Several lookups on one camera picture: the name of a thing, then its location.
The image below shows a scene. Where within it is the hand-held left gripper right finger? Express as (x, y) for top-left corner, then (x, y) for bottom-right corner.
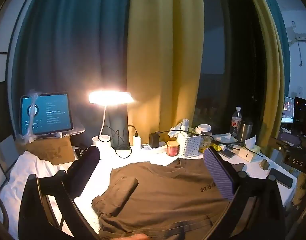
(204, 146), (286, 240)

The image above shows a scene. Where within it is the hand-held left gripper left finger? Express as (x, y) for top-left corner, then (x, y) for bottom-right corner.
(18, 145), (101, 240)

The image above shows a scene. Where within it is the brown t-shirt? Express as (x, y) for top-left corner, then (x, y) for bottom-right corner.
(91, 159), (246, 240)

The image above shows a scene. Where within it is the grey phone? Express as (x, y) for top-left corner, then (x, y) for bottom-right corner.
(219, 149), (236, 158)

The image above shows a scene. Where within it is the black phone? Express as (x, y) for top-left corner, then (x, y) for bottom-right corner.
(269, 167), (293, 189)

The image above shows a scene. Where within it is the yellow snack packet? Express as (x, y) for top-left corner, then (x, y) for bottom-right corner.
(204, 140), (222, 153)

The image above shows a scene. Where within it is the white tissue box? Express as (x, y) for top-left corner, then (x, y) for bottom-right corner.
(239, 146), (261, 162)

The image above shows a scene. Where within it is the white crumpled tissue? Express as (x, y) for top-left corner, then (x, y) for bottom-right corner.
(214, 132), (234, 143)

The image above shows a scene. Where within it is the cardboard box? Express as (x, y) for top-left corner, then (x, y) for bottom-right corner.
(17, 134), (76, 165)

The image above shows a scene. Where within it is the white perforated basket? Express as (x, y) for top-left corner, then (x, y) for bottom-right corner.
(177, 134), (202, 158)

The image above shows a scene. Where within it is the dark computer monitor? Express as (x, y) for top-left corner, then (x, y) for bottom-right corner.
(293, 96), (306, 135)

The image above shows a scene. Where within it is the white paper sheet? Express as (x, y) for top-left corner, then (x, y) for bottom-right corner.
(244, 135), (257, 153)

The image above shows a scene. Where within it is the glass jar with white lid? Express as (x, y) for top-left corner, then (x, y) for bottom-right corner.
(195, 124), (213, 153)

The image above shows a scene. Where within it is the lit computer monitor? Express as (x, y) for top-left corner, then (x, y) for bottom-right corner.
(281, 96), (295, 123)

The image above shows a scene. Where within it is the steel tumbler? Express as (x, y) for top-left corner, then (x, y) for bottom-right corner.
(237, 120), (253, 143)

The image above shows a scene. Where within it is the red candle jar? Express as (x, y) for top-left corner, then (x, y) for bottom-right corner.
(166, 140), (180, 157)

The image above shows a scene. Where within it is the clear water bottle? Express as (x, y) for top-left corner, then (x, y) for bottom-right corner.
(230, 106), (243, 137)

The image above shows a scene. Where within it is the white cloth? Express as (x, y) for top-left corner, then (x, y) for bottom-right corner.
(0, 151), (73, 230)

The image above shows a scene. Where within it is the white textured table cover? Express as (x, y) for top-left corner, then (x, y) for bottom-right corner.
(73, 145), (297, 240)

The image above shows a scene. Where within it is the crumpled tissue in basket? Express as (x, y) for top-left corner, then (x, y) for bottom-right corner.
(168, 122), (191, 138)

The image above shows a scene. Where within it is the tablet computer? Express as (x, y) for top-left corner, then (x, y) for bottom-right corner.
(20, 92), (73, 137)

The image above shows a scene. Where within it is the white power strip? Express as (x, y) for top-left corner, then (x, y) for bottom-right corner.
(140, 141), (168, 154)

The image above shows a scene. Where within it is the black charger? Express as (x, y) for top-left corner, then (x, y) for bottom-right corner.
(149, 133), (160, 148)

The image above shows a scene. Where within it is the white desk lamp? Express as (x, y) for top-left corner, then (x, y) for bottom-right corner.
(89, 90), (136, 153)

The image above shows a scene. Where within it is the yellow curtain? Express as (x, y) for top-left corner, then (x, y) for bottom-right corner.
(243, 0), (286, 140)
(127, 0), (203, 148)

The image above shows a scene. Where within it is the teal curtain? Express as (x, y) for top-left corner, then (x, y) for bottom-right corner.
(265, 0), (292, 100)
(8, 0), (133, 148)

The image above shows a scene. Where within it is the dark window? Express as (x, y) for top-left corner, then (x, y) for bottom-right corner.
(193, 0), (268, 140)

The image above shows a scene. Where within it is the white air conditioner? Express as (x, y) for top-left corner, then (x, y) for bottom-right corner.
(285, 25), (306, 47)

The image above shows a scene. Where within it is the black cable bundle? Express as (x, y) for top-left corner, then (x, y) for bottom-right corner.
(75, 147), (90, 159)

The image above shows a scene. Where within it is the black cable of white charger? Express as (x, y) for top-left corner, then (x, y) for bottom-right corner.
(101, 124), (138, 159)

